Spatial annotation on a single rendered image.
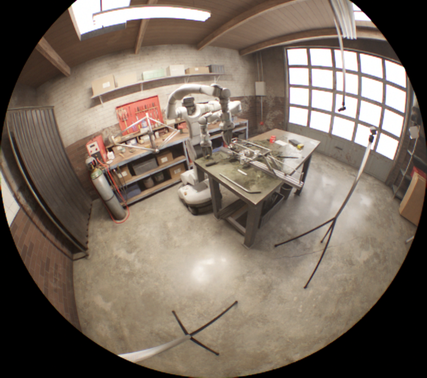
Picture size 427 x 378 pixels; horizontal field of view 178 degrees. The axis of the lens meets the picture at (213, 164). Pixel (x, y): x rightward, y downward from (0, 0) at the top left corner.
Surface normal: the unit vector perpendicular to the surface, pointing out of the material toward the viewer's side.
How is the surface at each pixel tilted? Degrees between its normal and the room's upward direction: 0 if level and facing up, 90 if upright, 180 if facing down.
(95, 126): 90
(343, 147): 90
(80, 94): 90
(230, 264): 0
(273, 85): 90
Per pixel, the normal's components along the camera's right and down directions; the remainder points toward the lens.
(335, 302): -0.11, -0.86
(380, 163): -0.81, 0.37
